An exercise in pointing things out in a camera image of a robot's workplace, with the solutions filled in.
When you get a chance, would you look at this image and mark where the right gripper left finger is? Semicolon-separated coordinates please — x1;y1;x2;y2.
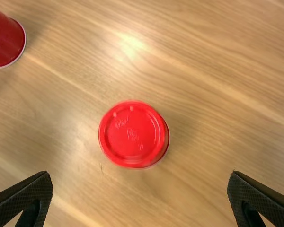
0;171;53;227

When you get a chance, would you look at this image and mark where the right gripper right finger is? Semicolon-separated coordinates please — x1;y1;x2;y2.
227;171;284;227

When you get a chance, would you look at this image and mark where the red cup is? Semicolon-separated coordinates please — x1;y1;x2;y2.
98;100;171;170
0;4;27;70

